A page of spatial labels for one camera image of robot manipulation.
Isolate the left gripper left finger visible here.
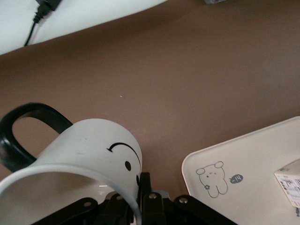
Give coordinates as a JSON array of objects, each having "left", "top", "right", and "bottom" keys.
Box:
[{"left": 30, "top": 192, "right": 135, "bottom": 225}]

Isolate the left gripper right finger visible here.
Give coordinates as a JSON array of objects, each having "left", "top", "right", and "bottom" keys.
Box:
[{"left": 137, "top": 172, "right": 238, "bottom": 225}]

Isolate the white smiley mug black handle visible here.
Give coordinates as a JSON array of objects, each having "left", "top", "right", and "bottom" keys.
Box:
[{"left": 0, "top": 102, "right": 143, "bottom": 225}]

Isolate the blue white milk carton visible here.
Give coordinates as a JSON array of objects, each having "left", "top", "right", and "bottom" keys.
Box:
[{"left": 273, "top": 158, "right": 300, "bottom": 220}]

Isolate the cream rabbit print tray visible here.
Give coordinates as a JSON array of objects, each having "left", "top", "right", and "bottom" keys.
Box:
[{"left": 181, "top": 116, "right": 300, "bottom": 225}]

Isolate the black power plug cable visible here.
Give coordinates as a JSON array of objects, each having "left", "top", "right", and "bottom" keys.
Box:
[{"left": 24, "top": 0, "right": 63, "bottom": 47}]

